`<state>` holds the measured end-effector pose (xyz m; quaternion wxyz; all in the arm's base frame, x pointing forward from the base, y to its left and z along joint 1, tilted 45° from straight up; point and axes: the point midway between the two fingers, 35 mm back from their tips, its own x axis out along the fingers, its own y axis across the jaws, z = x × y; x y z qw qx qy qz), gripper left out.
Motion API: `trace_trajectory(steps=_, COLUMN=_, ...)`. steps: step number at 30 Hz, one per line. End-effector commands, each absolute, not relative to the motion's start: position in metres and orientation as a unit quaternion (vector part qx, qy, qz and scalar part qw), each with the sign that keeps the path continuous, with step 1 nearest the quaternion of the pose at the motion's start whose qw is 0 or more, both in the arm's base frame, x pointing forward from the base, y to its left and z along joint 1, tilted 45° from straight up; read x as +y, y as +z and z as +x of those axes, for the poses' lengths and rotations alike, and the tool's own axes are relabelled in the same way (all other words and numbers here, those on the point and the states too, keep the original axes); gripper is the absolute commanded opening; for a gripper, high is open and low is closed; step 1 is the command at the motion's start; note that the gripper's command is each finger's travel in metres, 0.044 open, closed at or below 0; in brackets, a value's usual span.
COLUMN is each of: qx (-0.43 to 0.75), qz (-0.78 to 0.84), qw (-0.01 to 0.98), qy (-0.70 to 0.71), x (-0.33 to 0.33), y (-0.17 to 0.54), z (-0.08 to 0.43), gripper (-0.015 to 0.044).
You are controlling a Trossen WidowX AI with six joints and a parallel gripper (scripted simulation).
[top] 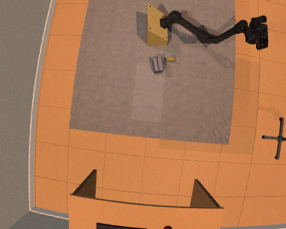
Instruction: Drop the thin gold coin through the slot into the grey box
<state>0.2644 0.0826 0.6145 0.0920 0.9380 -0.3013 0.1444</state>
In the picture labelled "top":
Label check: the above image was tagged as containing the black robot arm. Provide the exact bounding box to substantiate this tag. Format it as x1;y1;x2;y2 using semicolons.
160;10;258;45

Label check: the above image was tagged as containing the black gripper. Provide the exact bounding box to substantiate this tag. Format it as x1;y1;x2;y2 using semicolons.
252;15;269;50

